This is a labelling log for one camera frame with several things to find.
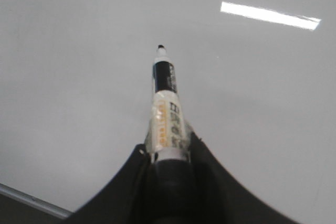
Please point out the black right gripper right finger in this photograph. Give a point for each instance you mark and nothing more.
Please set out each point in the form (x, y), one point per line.
(223, 199)

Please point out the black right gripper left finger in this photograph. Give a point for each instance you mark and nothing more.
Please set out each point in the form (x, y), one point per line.
(127, 198)

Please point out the black white whiteboard marker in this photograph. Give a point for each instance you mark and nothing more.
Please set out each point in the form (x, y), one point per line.
(170, 187)

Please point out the white whiteboard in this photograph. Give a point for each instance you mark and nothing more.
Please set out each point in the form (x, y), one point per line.
(256, 80)

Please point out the aluminium whiteboard tray rail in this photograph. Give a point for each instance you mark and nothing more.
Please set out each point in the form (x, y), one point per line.
(34, 202)

